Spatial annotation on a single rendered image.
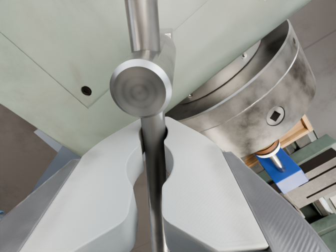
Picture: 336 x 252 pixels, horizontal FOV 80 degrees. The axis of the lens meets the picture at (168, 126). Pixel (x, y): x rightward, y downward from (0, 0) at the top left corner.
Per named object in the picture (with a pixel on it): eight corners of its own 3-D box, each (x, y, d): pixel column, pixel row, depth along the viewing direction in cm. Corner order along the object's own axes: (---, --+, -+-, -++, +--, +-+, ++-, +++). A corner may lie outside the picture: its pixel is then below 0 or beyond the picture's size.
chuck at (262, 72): (148, 99, 59) (171, 149, 31) (231, 23, 56) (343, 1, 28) (155, 107, 61) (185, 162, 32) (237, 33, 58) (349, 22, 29)
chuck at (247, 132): (155, 107, 61) (185, 162, 32) (237, 33, 58) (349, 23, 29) (174, 126, 65) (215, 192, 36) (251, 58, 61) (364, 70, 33)
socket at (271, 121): (265, 122, 36) (276, 128, 34) (252, 115, 35) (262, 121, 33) (276, 106, 35) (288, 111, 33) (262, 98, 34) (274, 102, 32)
